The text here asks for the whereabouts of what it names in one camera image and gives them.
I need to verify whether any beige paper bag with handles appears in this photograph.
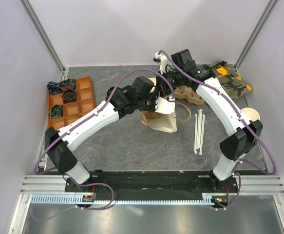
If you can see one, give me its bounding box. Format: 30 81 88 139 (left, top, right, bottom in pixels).
139 77 193 134

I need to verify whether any brown cardboard cup carrier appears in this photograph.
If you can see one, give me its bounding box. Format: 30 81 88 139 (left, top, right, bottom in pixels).
174 86 205 106

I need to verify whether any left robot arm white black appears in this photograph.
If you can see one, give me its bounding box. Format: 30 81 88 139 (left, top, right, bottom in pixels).
44 76 163 184

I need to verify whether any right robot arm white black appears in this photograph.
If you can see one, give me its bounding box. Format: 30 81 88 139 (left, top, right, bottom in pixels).
154 49 263 189

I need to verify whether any white wrapped straw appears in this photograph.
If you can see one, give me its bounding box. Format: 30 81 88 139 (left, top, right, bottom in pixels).
199 114 205 155
194 109 203 154

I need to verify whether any orange compartment tray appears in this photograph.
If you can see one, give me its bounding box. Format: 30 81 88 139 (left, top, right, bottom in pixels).
47 77 96 130

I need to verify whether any brown patterned rolled cloth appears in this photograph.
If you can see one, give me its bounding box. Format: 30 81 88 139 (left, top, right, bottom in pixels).
62 89 77 103

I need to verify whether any dark patterned rolled cloth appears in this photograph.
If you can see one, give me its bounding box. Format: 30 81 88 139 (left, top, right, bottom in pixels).
58 79 76 90

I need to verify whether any blue yellow rolled cloth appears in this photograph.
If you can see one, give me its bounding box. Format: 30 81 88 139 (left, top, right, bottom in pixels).
49 104 63 119

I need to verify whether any blue patterned rolled cloth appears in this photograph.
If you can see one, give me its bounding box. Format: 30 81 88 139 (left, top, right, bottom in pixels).
47 81 62 95

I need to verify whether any camouflage folded cloth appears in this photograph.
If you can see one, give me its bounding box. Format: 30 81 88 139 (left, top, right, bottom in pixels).
209 60 252 101

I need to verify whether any stack of paper cups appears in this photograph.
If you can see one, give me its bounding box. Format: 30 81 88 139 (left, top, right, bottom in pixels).
241 107 261 122

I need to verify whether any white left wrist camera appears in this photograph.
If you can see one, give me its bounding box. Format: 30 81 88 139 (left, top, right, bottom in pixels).
155 97 175 115

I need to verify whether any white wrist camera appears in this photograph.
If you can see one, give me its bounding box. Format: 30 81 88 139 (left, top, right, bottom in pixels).
155 97 175 115
153 52 171 74

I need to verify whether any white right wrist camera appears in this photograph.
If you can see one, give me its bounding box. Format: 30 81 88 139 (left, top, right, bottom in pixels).
153 52 171 74

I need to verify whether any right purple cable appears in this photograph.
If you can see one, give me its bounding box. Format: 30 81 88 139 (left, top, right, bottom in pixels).
157 50 278 212

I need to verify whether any purple cable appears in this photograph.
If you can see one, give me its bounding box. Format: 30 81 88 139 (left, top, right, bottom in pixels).
31 69 175 222
157 50 278 212

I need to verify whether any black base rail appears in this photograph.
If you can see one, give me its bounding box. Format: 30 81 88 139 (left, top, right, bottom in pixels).
65 170 238 200

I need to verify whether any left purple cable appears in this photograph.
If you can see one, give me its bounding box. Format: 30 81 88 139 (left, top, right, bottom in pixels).
31 69 175 222

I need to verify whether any slotted cable duct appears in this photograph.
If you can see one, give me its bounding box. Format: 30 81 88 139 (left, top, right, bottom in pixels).
31 194 216 205

